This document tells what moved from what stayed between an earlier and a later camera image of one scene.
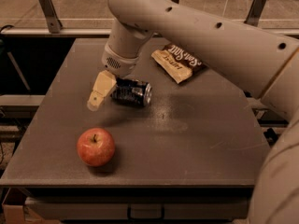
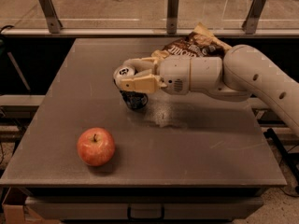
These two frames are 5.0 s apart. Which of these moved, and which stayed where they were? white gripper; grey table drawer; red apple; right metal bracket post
Moved: white gripper
Stayed: right metal bracket post; red apple; grey table drawer
